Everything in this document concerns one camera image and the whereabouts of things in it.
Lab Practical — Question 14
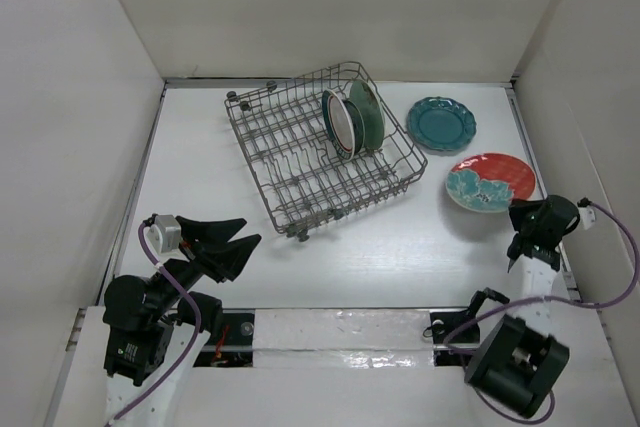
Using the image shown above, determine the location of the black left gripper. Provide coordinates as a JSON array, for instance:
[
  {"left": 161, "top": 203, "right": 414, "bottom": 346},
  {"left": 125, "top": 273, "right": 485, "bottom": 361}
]
[{"left": 149, "top": 214, "right": 260, "bottom": 316}]

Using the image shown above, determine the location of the red teal floral plate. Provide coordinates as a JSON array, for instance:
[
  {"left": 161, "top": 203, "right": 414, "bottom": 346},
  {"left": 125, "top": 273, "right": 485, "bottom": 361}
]
[{"left": 444, "top": 152, "right": 536, "bottom": 213}]

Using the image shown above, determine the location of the white green rimmed plate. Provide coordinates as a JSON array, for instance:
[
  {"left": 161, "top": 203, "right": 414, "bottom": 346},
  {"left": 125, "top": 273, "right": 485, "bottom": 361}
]
[{"left": 322, "top": 89, "right": 356, "bottom": 160}]

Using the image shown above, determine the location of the blue patterned small plate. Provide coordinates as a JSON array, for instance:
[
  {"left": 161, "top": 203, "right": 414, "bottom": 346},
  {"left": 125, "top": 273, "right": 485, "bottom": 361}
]
[{"left": 345, "top": 100, "right": 366, "bottom": 155}]

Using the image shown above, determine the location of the light green floral plate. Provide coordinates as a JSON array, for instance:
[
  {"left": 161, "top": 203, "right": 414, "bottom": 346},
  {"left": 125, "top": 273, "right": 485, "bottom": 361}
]
[{"left": 349, "top": 80, "right": 385, "bottom": 150}]

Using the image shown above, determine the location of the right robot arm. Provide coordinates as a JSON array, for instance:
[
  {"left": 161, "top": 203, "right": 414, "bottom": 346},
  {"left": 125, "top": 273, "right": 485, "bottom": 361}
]
[{"left": 196, "top": 195, "right": 581, "bottom": 424}]

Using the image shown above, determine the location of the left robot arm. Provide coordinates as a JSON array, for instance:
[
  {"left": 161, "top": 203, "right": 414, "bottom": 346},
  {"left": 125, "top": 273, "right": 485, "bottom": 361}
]
[{"left": 103, "top": 214, "right": 261, "bottom": 426}]

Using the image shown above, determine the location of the teal scalloped plate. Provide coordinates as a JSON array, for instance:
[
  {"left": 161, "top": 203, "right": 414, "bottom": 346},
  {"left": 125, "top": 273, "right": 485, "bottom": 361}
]
[{"left": 406, "top": 97, "right": 477, "bottom": 152}]

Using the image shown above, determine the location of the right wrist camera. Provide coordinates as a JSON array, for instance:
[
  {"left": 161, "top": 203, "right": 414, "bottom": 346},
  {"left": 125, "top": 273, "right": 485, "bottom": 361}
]
[{"left": 577, "top": 198, "right": 597, "bottom": 230}]

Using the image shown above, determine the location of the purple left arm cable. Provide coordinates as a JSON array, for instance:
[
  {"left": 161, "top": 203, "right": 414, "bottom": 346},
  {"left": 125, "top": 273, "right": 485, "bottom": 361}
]
[{"left": 109, "top": 219, "right": 204, "bottom": 426}]

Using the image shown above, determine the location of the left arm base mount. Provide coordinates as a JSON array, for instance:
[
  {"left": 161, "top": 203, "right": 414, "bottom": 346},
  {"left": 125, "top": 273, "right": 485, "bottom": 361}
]
[{"left": 194, "top": 309, "right": 255, "bottom": 368}]

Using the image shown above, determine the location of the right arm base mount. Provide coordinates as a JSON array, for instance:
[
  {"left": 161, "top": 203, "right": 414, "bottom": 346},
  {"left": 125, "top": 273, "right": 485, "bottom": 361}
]
[{"left": 422, "top": 286, "right": 511, "bottom": 368}]

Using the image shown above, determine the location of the grey wire dish rack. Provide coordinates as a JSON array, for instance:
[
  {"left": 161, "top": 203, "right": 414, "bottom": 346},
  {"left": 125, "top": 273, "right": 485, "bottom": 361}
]
[{"left": 225, "top": 61, "right": 427, "bottom": 241}]

